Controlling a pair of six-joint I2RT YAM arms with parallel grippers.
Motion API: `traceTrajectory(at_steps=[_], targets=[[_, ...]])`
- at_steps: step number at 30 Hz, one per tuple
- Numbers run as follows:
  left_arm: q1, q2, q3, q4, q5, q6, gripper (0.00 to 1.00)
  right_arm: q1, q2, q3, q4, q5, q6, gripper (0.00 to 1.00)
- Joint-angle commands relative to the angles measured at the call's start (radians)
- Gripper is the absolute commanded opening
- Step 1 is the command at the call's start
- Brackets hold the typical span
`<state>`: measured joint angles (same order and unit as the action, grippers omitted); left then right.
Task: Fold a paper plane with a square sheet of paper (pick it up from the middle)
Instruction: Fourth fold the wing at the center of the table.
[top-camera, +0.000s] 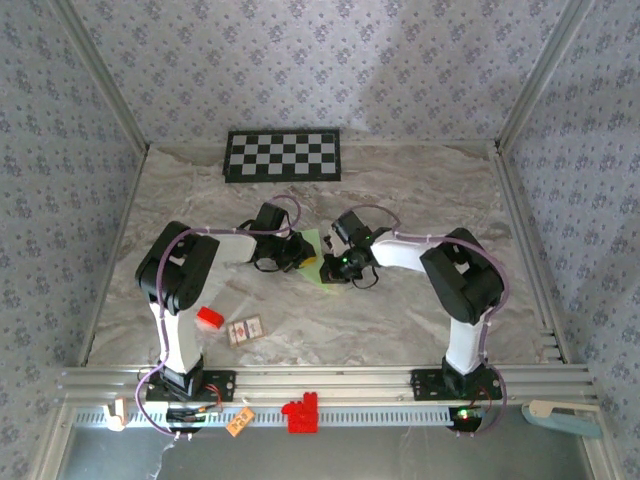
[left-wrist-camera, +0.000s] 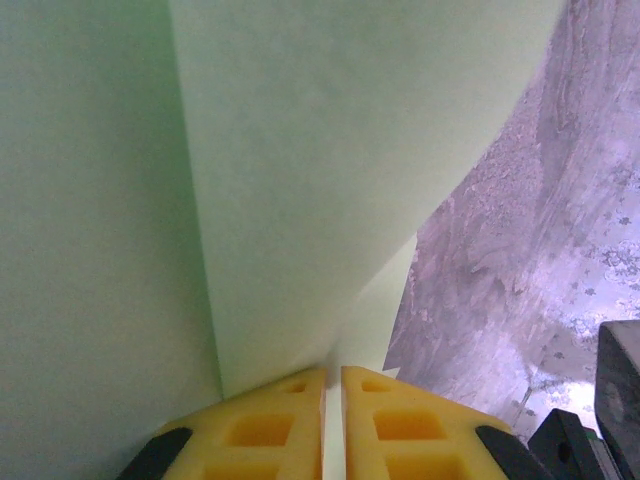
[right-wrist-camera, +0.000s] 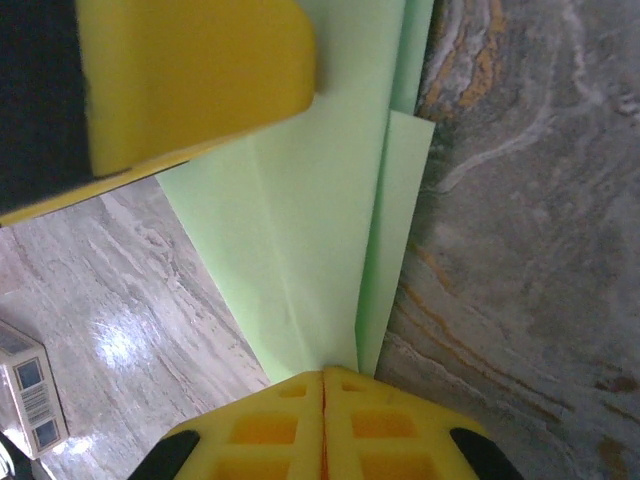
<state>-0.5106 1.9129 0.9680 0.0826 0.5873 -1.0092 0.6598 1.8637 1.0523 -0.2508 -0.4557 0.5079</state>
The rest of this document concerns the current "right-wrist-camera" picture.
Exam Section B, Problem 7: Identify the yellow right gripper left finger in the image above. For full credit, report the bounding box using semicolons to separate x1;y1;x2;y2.
129;369;326;480

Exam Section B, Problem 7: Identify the small printed cardboard box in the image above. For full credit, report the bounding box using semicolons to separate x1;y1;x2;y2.
0;319;69;461

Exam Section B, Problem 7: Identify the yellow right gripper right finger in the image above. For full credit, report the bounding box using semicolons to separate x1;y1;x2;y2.
322;364;526;480

